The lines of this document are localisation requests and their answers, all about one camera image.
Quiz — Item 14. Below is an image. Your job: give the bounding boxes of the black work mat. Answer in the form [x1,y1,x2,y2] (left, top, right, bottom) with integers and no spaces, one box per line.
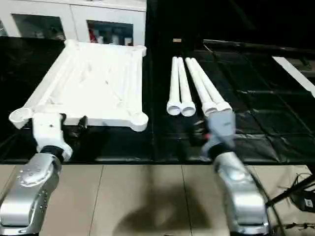
[0,37,315,165]

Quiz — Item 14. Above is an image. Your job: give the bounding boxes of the white plastic table top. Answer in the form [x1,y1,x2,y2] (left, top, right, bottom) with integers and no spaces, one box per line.
[9,39,149,132]

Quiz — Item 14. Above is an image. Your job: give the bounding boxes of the flat white board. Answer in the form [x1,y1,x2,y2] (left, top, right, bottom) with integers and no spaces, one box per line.
[272,56,315,97]

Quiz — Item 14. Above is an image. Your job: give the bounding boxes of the black stand with cables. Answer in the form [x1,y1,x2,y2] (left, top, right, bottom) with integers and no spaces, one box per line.
[266,172,315,232]

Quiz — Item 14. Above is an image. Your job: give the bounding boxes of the white glass-door cabinet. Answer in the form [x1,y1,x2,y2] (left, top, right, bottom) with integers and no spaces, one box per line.
[0,0,147,47]

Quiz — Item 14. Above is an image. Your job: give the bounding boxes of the long black bar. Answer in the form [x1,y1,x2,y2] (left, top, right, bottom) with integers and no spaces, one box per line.
[203,39,315,53]

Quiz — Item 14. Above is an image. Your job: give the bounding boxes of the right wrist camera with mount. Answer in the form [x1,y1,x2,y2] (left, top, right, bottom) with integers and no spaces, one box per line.
[203,109,237,150]

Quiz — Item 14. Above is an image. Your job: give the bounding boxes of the white plastic table leg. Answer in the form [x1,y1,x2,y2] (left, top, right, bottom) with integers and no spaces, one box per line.
[166,57,182,116]
[177,57,197,117]
[185,57,218,117]
[190,57,233,113]

